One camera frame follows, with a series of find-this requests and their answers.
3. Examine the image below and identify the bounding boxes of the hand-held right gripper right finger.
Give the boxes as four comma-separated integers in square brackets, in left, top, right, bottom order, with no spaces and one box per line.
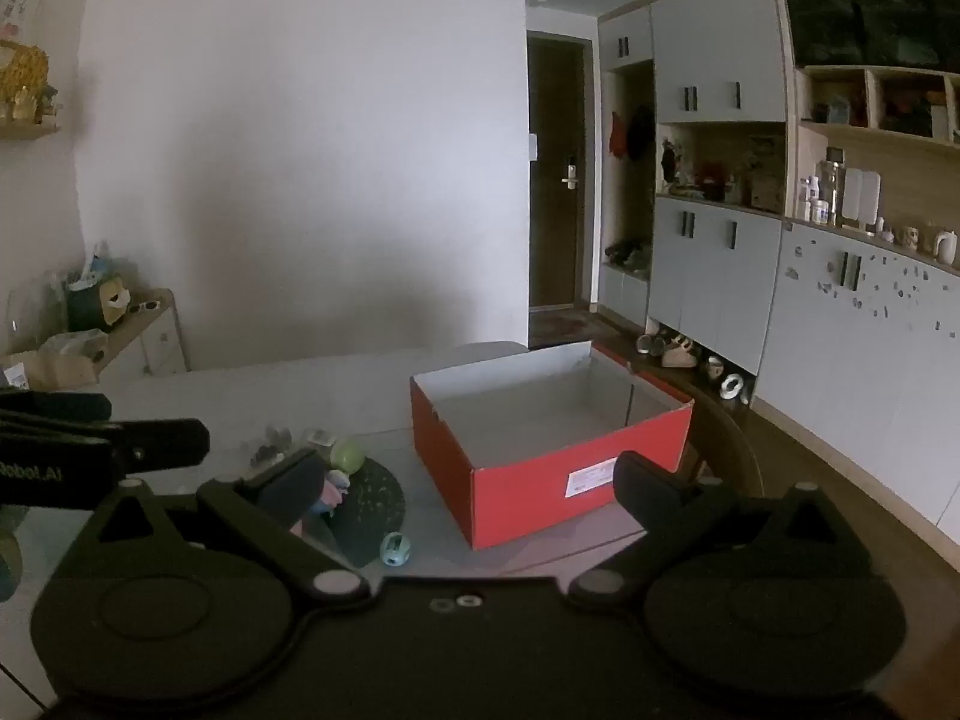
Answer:
[566,451,863,608]

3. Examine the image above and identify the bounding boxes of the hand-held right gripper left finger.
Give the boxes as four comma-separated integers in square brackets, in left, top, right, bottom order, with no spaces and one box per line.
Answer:
[82,448,370,608]

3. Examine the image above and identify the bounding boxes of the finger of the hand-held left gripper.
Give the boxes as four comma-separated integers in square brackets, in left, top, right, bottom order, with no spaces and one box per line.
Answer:
[0,417,212,478]
[0,388,113,430]

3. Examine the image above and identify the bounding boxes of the red cardboard box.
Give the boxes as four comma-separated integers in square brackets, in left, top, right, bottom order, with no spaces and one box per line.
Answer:
[409,341,695,550]

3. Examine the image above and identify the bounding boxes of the brown paper bag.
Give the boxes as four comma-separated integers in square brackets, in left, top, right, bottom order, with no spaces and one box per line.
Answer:
[0,349,98,392]

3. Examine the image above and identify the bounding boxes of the pink and blue toy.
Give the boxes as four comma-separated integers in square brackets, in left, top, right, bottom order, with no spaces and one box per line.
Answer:
[304,469,353,518]

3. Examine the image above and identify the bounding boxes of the small dark trinkets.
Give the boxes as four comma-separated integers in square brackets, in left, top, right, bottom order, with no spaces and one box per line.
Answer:
[247,426,295,464]

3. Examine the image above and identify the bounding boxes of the clear plastic bag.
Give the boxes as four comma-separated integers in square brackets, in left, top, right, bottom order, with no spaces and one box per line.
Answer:
[37,328,110,370]

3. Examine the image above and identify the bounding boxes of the dark round mat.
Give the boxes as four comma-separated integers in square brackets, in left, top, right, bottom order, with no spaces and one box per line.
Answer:
[300,456,407,568]

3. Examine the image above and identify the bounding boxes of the dark green bag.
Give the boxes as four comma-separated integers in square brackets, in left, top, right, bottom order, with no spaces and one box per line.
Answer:
[66,277,106,335]

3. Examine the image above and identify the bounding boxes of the small wooden side cabinet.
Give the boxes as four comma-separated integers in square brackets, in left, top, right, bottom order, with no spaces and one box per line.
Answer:
[94,287,188,380]

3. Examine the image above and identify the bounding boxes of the dark wooden chair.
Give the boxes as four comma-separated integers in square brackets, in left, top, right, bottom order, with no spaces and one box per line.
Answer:
[679,388,766,500]

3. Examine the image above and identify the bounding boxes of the patterned doormat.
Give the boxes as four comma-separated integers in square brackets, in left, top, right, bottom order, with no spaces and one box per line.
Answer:
[529,306,625,350]

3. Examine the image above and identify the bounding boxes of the tall white cabinet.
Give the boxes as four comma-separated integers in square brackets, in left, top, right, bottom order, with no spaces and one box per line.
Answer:
[598,0,790,400]

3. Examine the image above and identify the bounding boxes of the white sideboard cabinet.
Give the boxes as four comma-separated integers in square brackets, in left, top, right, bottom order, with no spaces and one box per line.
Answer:
[750,216,960,530]

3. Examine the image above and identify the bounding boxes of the printed gift box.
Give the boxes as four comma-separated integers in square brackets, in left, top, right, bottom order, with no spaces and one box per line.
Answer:
[748,169,785,212]

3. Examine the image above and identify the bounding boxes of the brown entrance door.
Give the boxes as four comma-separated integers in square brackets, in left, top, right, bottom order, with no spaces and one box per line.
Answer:
[527,31,587,314]

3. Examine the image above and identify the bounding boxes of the yellow woven basket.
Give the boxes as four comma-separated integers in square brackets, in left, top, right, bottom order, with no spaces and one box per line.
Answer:
[0,39,50,123]

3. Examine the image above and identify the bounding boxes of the small white bottles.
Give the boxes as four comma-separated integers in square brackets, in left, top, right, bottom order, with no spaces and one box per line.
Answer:
[799,176,830,226]

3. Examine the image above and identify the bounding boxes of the dark hanging garment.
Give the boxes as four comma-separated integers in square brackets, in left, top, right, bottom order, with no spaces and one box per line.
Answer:
[627,105,656,162]

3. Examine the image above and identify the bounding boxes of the tall clear bottle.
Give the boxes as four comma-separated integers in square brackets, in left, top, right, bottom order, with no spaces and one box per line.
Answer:
[819,150,842,226]

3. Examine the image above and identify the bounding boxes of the white rectangular container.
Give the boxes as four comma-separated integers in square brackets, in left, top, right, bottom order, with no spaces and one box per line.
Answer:
[843,167,883,232]

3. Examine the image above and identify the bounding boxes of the open wooden shelf unit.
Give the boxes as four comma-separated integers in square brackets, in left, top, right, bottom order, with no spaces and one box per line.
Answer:
[791,64,960,267]

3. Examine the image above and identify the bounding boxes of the dark glass panel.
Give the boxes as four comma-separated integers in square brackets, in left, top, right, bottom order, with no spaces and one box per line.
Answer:
[778,0,960,77]

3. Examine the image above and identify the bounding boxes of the wooden wall shelf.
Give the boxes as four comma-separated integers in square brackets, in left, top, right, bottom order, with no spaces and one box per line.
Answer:
[0,118,62,142]

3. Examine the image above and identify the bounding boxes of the wall picture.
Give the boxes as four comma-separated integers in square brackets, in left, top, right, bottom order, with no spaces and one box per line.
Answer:
[0,0,47,42]

